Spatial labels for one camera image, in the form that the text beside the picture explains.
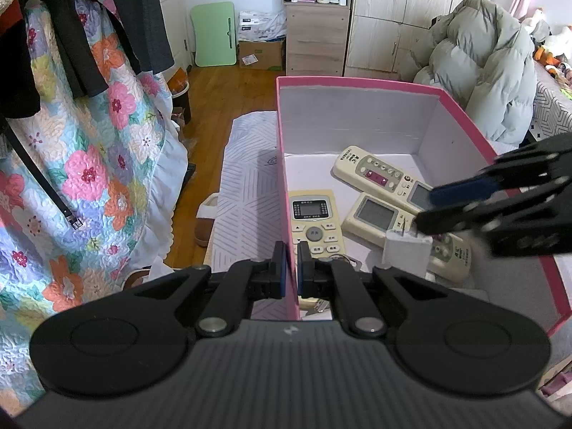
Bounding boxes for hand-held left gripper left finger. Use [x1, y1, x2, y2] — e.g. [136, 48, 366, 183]
[134, 239, 287, 339]

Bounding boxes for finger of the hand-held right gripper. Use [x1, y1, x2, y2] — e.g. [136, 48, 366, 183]
[415, 176, 572, 236]
[429, 133, 572, 209]

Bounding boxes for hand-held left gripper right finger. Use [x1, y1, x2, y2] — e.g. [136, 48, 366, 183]
[297, 241, 448, 339]

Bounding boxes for metal keys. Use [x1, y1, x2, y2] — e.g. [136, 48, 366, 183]
[300, 255, 364, 321]

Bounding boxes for white charger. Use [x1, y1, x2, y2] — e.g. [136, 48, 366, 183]
[381, 227, 434, 278]

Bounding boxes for beige remote with large screen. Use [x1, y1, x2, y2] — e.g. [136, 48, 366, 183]
[341, 192, 473, 283]

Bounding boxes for beige remote with red buttons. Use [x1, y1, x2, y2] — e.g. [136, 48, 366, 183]
[331, 145, 437, 216]

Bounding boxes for pink cardboard box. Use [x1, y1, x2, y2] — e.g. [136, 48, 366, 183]
[275, 76, 572, 337]

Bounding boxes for beige remote with grey buttons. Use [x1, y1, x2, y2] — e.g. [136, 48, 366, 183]
[288, 189, 347, 261]

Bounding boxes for grey patterned cover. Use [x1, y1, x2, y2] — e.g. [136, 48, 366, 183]
[207, 110, 289, 274]

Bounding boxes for patterned bed sheet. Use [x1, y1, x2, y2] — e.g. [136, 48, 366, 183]
[527, 60, 572, 140]

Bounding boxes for grey green puffer jacket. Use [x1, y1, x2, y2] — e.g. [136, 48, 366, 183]
[411, 0, 536, 146]

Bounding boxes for white plush toy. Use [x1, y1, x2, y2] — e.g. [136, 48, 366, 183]
[524, 8, 552, 41]

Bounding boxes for light wooden wardrobe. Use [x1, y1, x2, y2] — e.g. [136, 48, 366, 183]
[344, 0, 499, 82]

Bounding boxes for dark bin with orange bag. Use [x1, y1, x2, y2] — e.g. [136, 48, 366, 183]
[167, 67, 192, 126]

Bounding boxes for wooden shelf cabinet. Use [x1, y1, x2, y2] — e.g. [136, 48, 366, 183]
[282, 0, 356, 78]

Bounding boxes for brown cardboard box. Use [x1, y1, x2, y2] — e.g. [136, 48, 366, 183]
[238, 39, 287, 71]

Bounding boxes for floral quilt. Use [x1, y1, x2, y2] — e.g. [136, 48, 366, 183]
[0, 0, 189, 414]

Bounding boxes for green folding table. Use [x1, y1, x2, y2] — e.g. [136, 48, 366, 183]
[191, 1, 238, 68]

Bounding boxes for black belt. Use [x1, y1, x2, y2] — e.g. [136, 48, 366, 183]
[0, 117, 84, 230]

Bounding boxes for dark grey hanging garment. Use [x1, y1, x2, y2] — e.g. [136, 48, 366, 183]
[100, 0, 175, 75]

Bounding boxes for black hanging garment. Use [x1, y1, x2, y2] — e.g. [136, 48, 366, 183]
[0, 0, 110, 119]

